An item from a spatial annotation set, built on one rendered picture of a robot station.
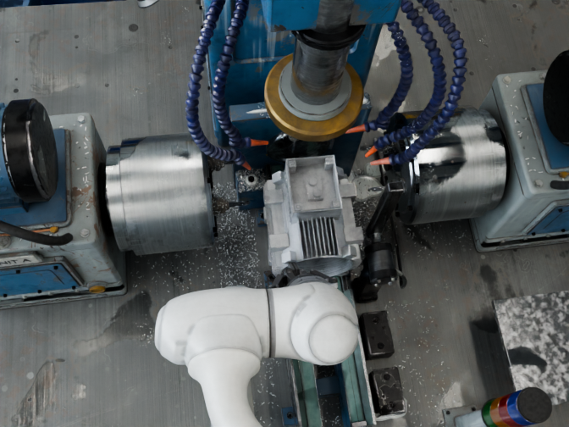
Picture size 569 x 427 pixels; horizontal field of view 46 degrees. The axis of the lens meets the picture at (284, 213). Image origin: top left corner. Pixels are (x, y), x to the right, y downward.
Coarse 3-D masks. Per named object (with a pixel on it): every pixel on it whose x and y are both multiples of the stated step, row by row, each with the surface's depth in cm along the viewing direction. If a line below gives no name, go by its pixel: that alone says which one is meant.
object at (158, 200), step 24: (144, 144) 136; (168, 144) 136; (192, 144) 136; (120, 168) 132; (144, 168) 132; (168, 168) 133; (192, 168) 133; (216, 168) 144; (120, 192) 132; (144, 192) 131; (168, 192) 132; (192, 192) 132; (120, 216) 133; (144, 216) 132; (168, 216) 133; (192, 216) 133; (216, 216) 148; (120, 240) 136; (144, 240) 135; (168, 240) 136; (192, 240) 138
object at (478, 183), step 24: (408, 120) 141; (432, 120) 141; (456, 120) 141; (480, 120) 141; (408, 144) 140; (432, 144) 137; (456, 144) 138; (480, 144) 138; (384, 168) 158; (408, 168) 140; (432, 168) 137; (456, 168) 137; (480, 168) 138; (504, 168) 140; (408, 192) 142; (432, 192) 138; (456, 192) 139; (480, 192) 140; (408, 216) 146; (432, 216) 144; (456, 216) 145
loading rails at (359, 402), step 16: (272, 272) 161; (352, 304) 148; (288, 368) 150; (304, 368) 144; (336, 368) 152; (352, 368) 144; (304, 384) 142; (320, 384) 150; (336, 384) 150; (352, 384) 143; (368, 384) 141; (304, 400) 141; (352, 400) 142; (368, 400) 140; (288, 416) 148; (304, 416) 139; (320, 416) 140; (352, 416) 140; (368, 416) 140
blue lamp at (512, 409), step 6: (510, 396) 119; (516, 396) 115; (510, 402) 117; (516, 402) 114; (510, 408) 117; (516, 408) 114; (510, 414) 118; (516, 414) 115; (516, 420) 117; (522, 420) 114
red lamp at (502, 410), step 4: (512, 392) 121; (504, 396) 123; (508, 396) 120; (500, 400) 123; (504, 400) 121; (500, 404) 122; (504, 404) 120; (500, 408) 121; (504, 408) 120; (500, 412) 121; (504, 412) 120; (500, 416) 122; (504, 416) 120; (508, 416) 118; (504, 420) 121; (508, 420) 120; (512, 420) 118; (508, 424) 121; (512, 424) 120; (516, 424) 119; (520, 424) 117
